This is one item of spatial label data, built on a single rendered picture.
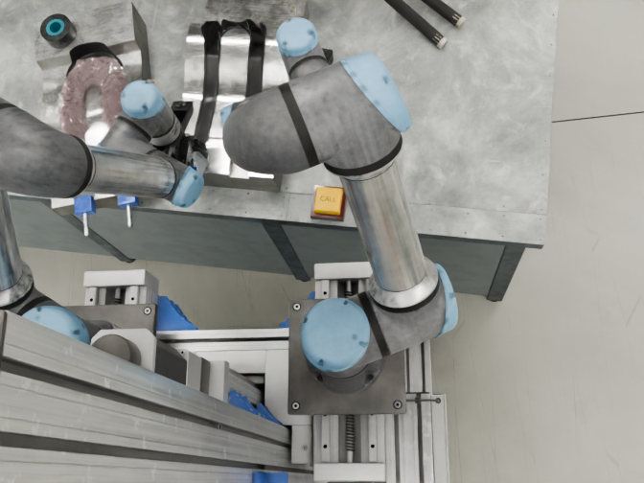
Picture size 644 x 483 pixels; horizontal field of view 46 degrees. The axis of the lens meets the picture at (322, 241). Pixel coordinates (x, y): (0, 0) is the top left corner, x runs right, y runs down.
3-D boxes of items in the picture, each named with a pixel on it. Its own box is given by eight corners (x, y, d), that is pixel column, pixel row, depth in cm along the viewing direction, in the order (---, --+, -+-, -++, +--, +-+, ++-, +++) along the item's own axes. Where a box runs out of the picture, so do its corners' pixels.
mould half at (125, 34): (163, 195, 185) (148, 178, 175) (61, 216, 187) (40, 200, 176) (146, 25, 201) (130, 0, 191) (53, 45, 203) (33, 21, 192)
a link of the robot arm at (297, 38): (283, 59, 134) (267, 22, 137) (292, 90, 145) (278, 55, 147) (324, 43, 134) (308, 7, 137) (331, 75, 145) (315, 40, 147)
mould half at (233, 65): (280, 192, 181) (269, 170, 169) (177, 183, 185) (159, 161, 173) (310, 13, 196) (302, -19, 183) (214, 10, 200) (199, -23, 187)
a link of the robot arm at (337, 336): (297, 327, 136) (285, 310, 123) (366, 299, 136) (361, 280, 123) (321, 389, 132) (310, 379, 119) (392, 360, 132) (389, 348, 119)
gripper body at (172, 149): (160, 173, 166) (141, 151, 155) (168, 139, 169) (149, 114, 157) (194, 176, 165) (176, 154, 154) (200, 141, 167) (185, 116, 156)
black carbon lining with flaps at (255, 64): (254, 155, 178) (244, 138, 169) (189, 150, 180) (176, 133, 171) (276, 28, 188) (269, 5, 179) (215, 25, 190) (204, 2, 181)
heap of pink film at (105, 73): (137, 146, 183) (126, 131, 176) (67, 160, 185) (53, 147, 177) (129, 55, 192) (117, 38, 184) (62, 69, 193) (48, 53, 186)
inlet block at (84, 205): (101, 237, 181) (92, 229, 175) (81, 241, 181) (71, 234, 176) (98, 187, 185) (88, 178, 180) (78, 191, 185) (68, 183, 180)
